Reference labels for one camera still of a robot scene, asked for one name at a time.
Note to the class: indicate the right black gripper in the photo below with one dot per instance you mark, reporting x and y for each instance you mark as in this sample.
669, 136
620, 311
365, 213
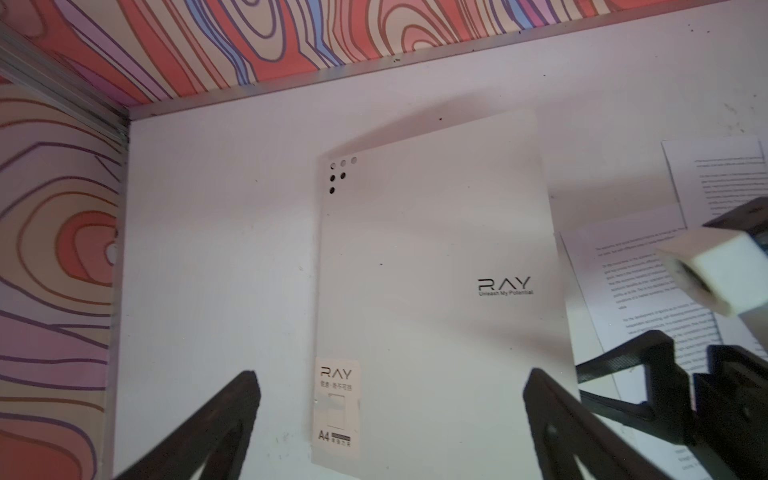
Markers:
654, 398

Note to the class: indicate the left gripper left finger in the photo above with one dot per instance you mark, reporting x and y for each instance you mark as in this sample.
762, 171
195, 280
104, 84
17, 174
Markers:
212, 442

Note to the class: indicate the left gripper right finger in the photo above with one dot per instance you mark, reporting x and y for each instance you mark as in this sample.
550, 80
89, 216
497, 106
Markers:
567, 436

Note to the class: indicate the white RAY file folder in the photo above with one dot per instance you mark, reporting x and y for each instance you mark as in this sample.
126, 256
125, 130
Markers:
439, 292

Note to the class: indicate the paper sheet pink highlight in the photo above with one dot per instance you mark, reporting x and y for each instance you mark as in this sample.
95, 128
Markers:
628, 291

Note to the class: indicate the paper sheet middle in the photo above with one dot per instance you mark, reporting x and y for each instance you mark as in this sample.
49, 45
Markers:
712, 176

